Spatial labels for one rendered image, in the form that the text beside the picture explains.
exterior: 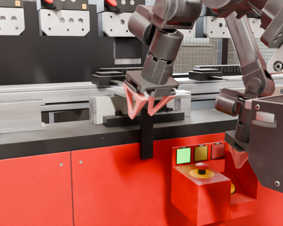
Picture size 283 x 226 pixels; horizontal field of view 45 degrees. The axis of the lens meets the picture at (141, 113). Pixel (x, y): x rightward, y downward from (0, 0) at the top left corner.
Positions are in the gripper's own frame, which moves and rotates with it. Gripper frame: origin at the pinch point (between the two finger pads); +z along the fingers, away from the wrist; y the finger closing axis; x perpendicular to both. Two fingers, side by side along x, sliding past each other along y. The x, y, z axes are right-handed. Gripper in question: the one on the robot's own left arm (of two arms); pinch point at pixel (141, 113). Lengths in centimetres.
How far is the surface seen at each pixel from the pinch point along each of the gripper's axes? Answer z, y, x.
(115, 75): 24, -33, -54
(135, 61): 10, -30, -40
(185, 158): 23.0, -27.2, -1.8
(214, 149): 20.0, -36.9, 0.0
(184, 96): 5.6, -26.4, -11.0
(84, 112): 191, -151, -236
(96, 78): 27, -27, -57
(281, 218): 57, -86, 18
